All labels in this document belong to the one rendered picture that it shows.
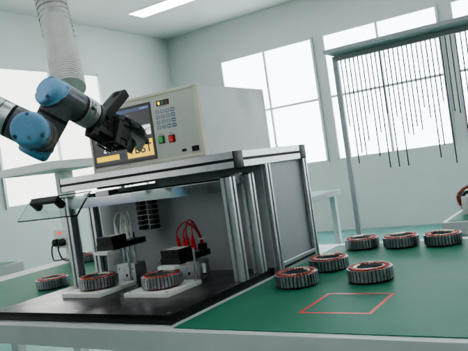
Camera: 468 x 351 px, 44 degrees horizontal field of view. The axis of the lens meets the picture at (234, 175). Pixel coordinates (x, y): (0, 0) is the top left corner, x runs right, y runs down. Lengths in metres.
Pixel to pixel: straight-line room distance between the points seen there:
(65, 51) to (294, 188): 1.57
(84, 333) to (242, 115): 0.80
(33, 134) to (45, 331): 0.53
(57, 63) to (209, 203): 1.44
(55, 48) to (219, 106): 1.47
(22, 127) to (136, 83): 7.70
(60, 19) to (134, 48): 6.01
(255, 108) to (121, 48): 7.08
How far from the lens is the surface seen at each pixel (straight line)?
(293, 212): 1.82
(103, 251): 1.77
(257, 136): 1.88
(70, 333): 1.50
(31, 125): 1.29
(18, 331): 1.65
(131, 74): 8.94
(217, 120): 1.70
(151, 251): 1.94
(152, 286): 1.56
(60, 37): 3.07
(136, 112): 1.77
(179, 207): 1.84
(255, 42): 8.83
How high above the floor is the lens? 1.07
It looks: 1 degrees down
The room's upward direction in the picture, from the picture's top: 8 degrees counter-clockwise
